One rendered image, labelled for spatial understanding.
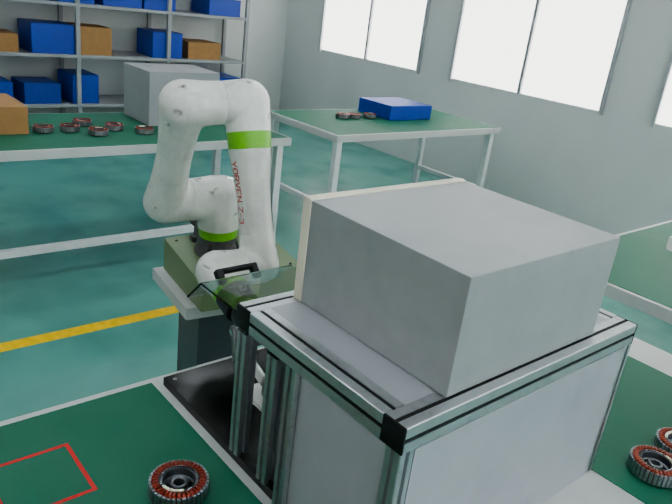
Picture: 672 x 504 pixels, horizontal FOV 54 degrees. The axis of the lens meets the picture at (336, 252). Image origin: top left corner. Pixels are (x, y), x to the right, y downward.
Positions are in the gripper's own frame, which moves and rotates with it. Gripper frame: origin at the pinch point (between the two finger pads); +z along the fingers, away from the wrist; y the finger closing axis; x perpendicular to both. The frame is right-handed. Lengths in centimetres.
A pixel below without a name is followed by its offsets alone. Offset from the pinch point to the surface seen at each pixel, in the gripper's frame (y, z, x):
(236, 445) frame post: -19.9, 12.6, 1.3
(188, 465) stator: -30.2, 12.3, 2.6
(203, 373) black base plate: -10.6, -14.9, 13.9
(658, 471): 54, 63, -15
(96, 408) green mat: -36.4, -15.5, 16.2
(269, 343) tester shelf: -21.3, 12.2, -29.2
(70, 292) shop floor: 28, -187, 156
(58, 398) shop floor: -9, -99, 125
